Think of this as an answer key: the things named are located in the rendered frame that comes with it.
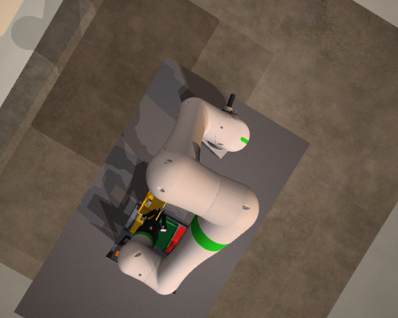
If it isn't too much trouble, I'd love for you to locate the yellow bin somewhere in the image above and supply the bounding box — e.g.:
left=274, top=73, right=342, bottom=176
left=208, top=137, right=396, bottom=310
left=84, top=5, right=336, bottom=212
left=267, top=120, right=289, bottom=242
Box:
left=138, top=191, right=166, bottom=215

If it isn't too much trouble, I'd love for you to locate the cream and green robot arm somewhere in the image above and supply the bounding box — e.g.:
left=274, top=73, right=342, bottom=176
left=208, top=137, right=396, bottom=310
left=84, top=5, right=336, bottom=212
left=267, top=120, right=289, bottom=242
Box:
left=117, top=94, right=259, bottom=295

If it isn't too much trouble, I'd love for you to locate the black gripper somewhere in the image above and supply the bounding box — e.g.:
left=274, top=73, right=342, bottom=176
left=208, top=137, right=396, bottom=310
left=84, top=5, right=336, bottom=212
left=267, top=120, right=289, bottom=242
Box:
left=140, top=204, right=167, bottom=233

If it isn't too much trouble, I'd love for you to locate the green bin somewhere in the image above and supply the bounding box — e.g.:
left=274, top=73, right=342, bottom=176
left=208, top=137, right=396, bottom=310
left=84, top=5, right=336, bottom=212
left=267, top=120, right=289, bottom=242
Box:
left=155, top=218, right=178, bottom=250

